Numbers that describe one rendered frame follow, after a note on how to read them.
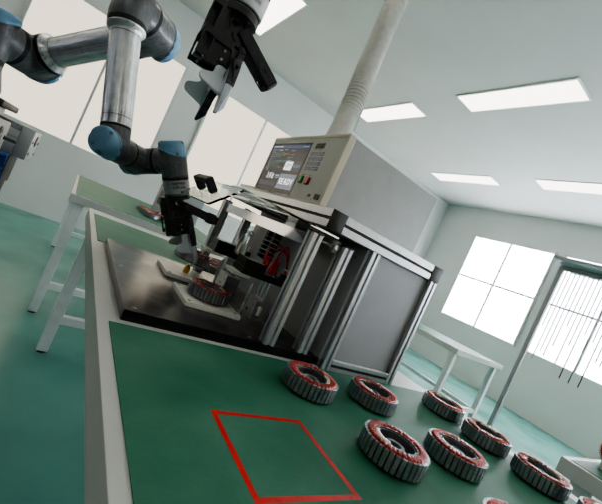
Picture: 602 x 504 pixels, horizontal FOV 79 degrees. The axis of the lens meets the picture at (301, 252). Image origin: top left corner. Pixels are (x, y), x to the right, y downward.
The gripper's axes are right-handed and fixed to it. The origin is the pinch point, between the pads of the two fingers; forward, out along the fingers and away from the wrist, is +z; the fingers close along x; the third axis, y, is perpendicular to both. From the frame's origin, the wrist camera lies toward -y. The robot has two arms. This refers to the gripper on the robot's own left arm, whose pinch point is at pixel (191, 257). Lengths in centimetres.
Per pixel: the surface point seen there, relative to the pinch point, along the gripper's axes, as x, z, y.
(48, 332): -89, 53, 54
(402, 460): 83, 11, -10
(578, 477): 78, 64, -90
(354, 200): 35, -19, -37
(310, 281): 28.6, 4.2, -26.4
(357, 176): 35, -25, -38
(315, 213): 39.3, -17.6, -21.8
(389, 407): 65, 20, -24
